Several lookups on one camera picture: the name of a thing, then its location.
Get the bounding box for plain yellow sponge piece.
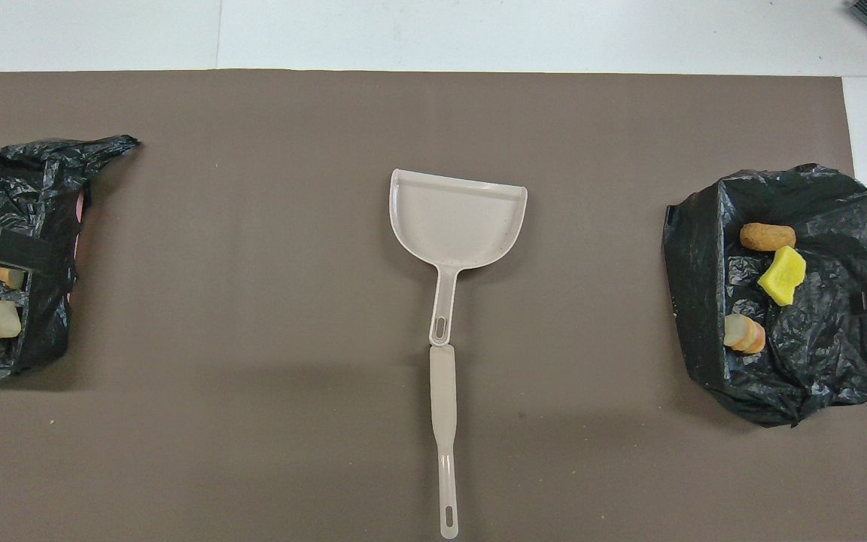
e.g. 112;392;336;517
757;245;808;307

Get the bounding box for brown toy potato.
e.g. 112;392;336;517
740;223;797;252

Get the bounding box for beige plastic dustpan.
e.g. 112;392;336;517
388;168;529;348

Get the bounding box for beige brush black bristles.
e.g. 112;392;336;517
429;345;461;540

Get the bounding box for pink bin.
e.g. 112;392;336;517
65;192;90;303

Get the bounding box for black bag over pink bin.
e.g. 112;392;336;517
0;135;141;379

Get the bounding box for black bag lined bin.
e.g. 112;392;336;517
662;163;867;428

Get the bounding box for brown table mat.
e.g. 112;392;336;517
0;70;867;542

